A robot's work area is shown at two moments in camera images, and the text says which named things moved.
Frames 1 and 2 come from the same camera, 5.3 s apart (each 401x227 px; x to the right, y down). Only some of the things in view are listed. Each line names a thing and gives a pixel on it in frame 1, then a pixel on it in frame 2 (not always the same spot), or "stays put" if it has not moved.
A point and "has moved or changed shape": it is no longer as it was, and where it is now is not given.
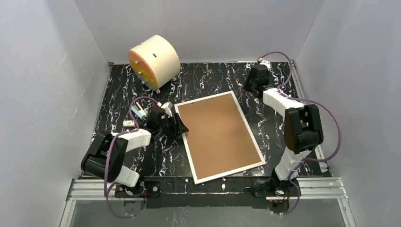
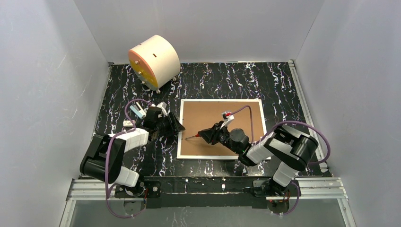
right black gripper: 251,86 → 216,135
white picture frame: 219,142 has moved or changed shape
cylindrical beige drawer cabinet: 155,62 stays put
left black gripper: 170,126 stays put
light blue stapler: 138,111 stays put
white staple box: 128,123 stays put
